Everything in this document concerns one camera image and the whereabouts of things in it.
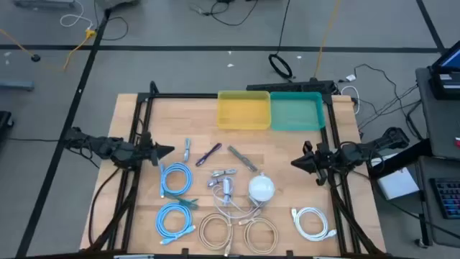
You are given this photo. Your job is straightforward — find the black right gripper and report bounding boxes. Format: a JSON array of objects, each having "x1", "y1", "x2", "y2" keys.
[{"x1": 290, "y1": 149, "x2": 334, "y2": 176}]

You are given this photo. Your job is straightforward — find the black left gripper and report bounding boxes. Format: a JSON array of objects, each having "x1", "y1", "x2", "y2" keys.
[{"x1": 138, "y1": 142, "x2": 175, "y2": 167}]

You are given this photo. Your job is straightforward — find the light blue cable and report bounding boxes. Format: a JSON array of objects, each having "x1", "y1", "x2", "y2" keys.
[
  {"x1": 155, "y1": 201, "x2": 197, "y2": 246},
  {"x1": 159, "y1": 162, "x2": 194, "y2": 199}
]

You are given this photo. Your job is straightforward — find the teal braided USB cable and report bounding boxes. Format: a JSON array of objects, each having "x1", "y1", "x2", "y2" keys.
[{"x1": 165, "y1": 192, "x2": 199, "y2": 211}]

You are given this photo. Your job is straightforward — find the silver purple short cable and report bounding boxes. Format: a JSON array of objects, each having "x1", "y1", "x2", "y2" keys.
[{"x1": 206, "y1": 176, "x2": 234, "y2": 188}]

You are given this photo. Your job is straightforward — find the grey short cable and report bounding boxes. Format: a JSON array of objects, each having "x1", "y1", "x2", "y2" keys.
[{"x1": 226, "y1": 145, "x2": 258, "y2": 173}]

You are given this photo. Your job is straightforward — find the beige cable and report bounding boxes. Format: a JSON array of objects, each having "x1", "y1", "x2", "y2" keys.
[
  {"x1": 197, "y1": 212, "x2": 234, "y2": 257},
  {"x1": 238, "y1": 210, "x2": 280, "y2": 255}
]

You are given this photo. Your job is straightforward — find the white round puck device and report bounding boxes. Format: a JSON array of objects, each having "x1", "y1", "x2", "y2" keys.
[{"x1": 247, "y1": 174, "x2": 276, "y2": 203}]

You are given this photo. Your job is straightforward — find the green plastic bin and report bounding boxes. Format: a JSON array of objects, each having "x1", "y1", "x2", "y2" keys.
[{"x1": 270, "y1": 91, "x2": 326, "y2": 132}]

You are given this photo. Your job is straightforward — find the black power strip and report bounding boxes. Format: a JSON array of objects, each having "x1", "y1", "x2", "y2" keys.
[{"x1": 246, "y1": 79, "x2": 336, "y2": 95}]

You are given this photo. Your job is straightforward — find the yellow plastic bin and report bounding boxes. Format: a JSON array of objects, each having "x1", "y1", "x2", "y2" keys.
[{"x1": 216, "y1": 90, "x2": 272, "y2": 131}]

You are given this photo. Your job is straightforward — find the black support beam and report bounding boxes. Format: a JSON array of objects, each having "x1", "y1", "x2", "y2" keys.
[{"x1": 368, "y1": 138, "x2": 432, "y2": 179}]

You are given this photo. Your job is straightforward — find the white box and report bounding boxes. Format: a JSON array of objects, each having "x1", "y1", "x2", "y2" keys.
[{"x1": 369, "y1": 153, "x2": 420, "y2": 201}]

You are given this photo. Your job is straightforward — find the dark grey side desk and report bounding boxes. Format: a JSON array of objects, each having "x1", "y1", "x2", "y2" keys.
[{"x1": 415, "y1": 66, "x2": 460, "y2": 249}]

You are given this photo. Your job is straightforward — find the black keyboard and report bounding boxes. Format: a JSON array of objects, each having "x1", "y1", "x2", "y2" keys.
[{"x1": 430, "y1": 177, "x2": 460, "y2": 220}]

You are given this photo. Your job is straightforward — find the grey floor bar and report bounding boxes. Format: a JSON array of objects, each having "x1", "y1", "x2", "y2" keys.
[{"x1": 0, "y1": 79, "x2": 35, "y2": 91}]

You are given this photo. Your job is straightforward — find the black laptop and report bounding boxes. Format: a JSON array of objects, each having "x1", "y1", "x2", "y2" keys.
[{"x1": 429, "y1": 40, "x2": 460, "y2": 101}]

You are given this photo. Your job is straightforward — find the black aluminium table frame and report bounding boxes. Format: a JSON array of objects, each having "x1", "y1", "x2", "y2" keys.
[{"x1": 86, "y1": 81, "x2": 387, "y2": 258}]

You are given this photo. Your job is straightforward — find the white lamp cord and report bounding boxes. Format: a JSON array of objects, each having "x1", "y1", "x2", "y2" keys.
[{"x1": 211, "y1": 171, "x2": 269, "y2": 220}]

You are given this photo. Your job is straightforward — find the white looped cable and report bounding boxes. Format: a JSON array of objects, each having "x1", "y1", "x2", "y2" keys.
[{"x1": 340, "y1": 85, "x2": 360, "y2": 115}]

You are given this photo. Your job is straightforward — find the black coiled floor cable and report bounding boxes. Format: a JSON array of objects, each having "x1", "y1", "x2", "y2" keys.
[{"x1": 268, "y1": 0, "x2": 294, "y2": 80}]

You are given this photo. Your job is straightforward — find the black tangled floor cable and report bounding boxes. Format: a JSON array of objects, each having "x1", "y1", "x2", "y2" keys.
[{"x1": 337, "y1": 63, "x2": 421, "y2": 141}]

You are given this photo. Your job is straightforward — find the yellow floor cable with plug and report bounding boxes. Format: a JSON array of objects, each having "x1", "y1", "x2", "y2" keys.
[{"x1": 0, "y1": 27, "x2": 97, "y2": 71}]

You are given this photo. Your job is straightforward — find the white floor cable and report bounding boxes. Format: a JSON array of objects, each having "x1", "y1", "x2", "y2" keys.
[{"x1": 59, "y1": 0, "x2": 93, "y2": 29}]

